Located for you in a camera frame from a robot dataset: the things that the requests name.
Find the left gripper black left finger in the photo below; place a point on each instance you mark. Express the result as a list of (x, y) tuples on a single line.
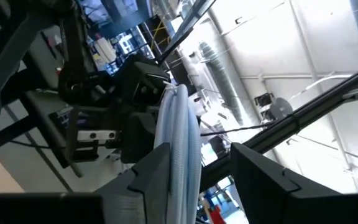
[(120, 205)]

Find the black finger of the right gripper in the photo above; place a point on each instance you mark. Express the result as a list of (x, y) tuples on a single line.
[(158, 83)]

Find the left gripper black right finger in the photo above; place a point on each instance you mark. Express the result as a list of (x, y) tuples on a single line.
[(275, 202)]

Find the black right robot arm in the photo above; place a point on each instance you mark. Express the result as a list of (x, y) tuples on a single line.
[(73, 62)]

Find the red box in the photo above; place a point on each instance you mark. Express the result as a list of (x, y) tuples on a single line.
[(217, 215)]

